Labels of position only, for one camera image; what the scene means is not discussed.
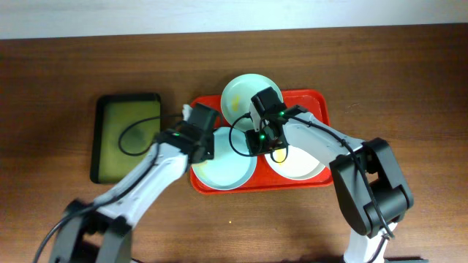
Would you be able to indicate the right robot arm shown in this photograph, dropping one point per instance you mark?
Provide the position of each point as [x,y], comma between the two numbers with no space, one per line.
[372,192]

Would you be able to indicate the light blue plate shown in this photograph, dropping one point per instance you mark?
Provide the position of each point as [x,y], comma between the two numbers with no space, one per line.
[227,170]

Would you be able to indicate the black tray with green liquid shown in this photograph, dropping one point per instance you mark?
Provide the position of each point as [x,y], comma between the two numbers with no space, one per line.
[124,128]

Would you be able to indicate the red plastic tray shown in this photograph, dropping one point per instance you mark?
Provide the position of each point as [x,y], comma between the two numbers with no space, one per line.
[264,178]

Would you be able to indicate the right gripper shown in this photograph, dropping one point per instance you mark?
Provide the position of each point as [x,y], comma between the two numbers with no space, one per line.
[257,147]

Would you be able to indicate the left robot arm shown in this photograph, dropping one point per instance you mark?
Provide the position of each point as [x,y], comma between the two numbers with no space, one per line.
[101,231]

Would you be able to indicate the mint green plate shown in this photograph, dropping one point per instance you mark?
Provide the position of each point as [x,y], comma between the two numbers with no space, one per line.
[237,95]

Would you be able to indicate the cream white plate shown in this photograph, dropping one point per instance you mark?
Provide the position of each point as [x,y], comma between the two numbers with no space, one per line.
[294,164]

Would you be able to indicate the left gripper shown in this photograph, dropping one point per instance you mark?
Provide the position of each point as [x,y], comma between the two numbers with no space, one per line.
[206,147]

